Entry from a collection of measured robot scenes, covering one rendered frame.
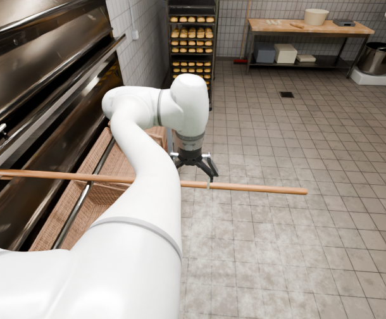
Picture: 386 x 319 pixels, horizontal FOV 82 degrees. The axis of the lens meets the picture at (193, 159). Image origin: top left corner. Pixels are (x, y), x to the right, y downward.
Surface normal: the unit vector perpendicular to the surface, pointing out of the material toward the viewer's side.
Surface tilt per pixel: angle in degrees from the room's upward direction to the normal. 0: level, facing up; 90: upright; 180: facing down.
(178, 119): 90
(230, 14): 90
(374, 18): 90
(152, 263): 45
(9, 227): 70
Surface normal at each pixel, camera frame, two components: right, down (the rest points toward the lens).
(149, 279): 0.62, -0.63
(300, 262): 0.00, -0.73
